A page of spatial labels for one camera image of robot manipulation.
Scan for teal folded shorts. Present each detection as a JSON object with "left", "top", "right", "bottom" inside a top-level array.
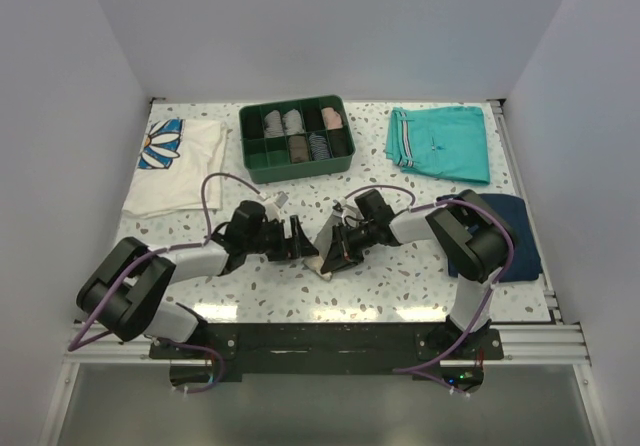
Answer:
[{"left": 385, "top": 106, "right": 490, "bottom": 185}]

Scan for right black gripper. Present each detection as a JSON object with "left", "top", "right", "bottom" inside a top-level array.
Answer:
[{"left": 322, "top": 220, "right": 378, "bottom": 275}]

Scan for navy folded garment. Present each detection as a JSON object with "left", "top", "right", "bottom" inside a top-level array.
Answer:
[{"left": 427, "top": 190, "right": 542, "bottom": 282}]

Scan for grey cream underwear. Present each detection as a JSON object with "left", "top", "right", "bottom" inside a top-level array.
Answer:
[{"left": 303, "top": 205, "right": 362, "bottom": 281}]

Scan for black rolled underwear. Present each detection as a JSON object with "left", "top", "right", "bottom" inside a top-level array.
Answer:
[{"left": 327, "top": 129, "right": 351, "bottom": 158}]

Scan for green compartment organizer tray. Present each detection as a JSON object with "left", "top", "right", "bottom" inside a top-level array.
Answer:
[{"left": 239, "top": 95, "right": 356, "bottom": 184}]

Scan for white daisy print shirt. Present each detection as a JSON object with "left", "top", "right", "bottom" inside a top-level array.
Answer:
[{"left": 123, "top": 118, "right": 228, "bottom": 218}]

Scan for pink rolled underwear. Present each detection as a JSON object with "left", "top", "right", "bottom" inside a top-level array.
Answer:
[{"left": 321, "top": 107, "right": 343, "bottom": 130}]

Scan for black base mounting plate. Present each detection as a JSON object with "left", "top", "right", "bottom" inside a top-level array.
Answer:
[{"left": 148, "top": 315, "right": 507, "bottom": 385}]

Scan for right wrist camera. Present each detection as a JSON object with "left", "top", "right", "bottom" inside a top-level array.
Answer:
[{"left": 333, "top": 190, "right": 395, "bottom": 225}]

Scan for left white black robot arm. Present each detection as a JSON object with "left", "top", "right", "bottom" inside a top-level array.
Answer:
[{"left": 70, "top": 200, "right": 318, "bottom": 358}]

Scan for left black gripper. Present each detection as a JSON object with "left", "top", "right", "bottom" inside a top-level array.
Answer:
[{"left": 244, "top": 215, "right": 317, "bottom": 262}]

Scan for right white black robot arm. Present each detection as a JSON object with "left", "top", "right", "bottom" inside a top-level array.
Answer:
[{"left": 314, "top": 189, "right": 518, "bottom": 359}]

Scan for grey striped rolled sock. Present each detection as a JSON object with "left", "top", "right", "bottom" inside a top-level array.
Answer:
[{"left": 264, "top": 110, "right": 285, "bottom": 138}]

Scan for brown rolled underwear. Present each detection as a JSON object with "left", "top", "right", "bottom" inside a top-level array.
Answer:
[{"left": 288, "top": 135, "right": 310, "bottom": 164}]

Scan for white grey rolled sock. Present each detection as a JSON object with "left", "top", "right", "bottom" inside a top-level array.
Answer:
[{"left": 282, "top": 109, "right": 305, "bottom": 136}]

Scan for aluminium frame rail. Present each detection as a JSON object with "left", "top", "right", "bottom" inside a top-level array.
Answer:
[{"left": 497, "top": 324, "right": 591, "bottom": 365}]

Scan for navy striped rolled sock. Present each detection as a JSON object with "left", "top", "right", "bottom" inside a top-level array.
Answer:
[{"left": 308, "top": 133, "right": 332, "bottom": 161}]

